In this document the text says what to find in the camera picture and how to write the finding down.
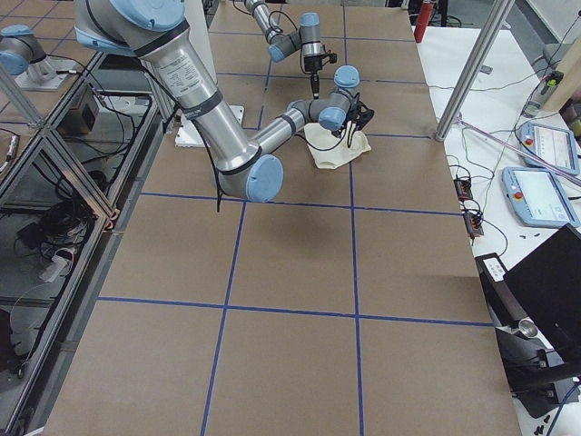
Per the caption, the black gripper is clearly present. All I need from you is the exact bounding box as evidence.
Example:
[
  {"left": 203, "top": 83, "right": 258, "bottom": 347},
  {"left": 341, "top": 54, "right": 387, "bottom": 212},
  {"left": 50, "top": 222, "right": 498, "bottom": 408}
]
[
  {"left": 301, "top": 54, "right": 323, "bottom": 99},
  {"left": 331, "top": 123, "right": 353, "bottom": 139}
]

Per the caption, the cream long sleeve printed shirt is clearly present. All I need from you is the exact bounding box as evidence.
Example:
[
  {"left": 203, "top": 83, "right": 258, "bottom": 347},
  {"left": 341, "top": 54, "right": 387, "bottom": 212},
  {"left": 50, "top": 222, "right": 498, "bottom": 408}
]
[{"left": 303, "top": 123, "right": 371, "bottom": 170}]

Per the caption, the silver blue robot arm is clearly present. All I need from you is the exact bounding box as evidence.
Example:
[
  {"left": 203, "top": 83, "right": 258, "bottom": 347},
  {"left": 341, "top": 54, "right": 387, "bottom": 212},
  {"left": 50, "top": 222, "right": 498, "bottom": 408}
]
[
  {"left": 74, "top": 1, "right": 359, "bottom": 203},
  {"left": 243, "top": 1, "right": 329, "bottom": 99}
]

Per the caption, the red cylinder tube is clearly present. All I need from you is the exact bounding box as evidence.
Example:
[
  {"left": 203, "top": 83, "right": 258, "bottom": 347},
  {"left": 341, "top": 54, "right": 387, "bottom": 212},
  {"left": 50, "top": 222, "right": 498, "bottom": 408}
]
[{"left": 414, "top": 0, "right": 434, "bottom": 44}]

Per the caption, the small orange circuit board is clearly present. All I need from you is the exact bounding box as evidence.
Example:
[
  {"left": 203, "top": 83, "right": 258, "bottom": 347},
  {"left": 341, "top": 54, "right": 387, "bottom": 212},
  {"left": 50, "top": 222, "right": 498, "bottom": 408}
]
[{"left": 454, "top": 178, "right": 473, "bottom": 202}]

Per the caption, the near blue teach pendant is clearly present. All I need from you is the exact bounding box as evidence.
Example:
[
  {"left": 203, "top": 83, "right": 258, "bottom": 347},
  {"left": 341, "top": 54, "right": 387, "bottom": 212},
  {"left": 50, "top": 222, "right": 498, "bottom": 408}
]
[{"left": 501, "top": 167, "right": 580, "bottom": 228}]

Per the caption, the blue teach pendant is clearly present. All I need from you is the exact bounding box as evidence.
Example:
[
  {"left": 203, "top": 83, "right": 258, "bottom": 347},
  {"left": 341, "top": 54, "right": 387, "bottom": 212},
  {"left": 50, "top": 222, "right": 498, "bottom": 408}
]
[
  {"left": 501, "top": 167, "right": 580, "bottom": 228},
  {"left": 517, "top": 122, "right": 580, "bottom": 176}
]

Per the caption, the far blue teach pendant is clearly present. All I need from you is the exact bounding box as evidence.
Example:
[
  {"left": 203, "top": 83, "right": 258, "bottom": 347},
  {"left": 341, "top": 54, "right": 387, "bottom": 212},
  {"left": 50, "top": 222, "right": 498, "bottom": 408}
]
[{"left": 517, "top": 122, "right": 580, "bottom": 176}]

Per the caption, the pink reacher grabber stick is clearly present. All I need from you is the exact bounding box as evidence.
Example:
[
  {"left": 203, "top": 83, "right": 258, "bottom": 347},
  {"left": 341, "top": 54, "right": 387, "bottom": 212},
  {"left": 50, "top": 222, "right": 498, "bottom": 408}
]
[{"left": 457, "top": 115, "right": 579, "bottom": 179}]

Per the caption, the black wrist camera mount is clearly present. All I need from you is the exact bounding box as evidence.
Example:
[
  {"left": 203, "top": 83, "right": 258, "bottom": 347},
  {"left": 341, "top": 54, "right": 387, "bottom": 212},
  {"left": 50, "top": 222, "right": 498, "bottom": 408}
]
[
  {"left": 320, "top": 45, "right": 338, "bottom": 68},
  {"left": 348, "top": 101, "right": 375, "bottom": 131}
]

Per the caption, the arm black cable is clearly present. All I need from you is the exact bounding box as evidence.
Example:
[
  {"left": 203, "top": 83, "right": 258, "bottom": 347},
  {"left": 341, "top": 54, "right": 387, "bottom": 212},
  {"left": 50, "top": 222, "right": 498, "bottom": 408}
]
[{"left": 144, "top": 63, "right": 228, "bottom": 213}]

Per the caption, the aluminium frame post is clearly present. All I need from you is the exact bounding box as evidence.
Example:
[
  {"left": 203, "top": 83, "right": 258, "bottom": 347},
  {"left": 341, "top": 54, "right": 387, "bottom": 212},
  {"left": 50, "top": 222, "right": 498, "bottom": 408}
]
[{"left": 435, "top": 0, "right": 515, "bottom": 142}]

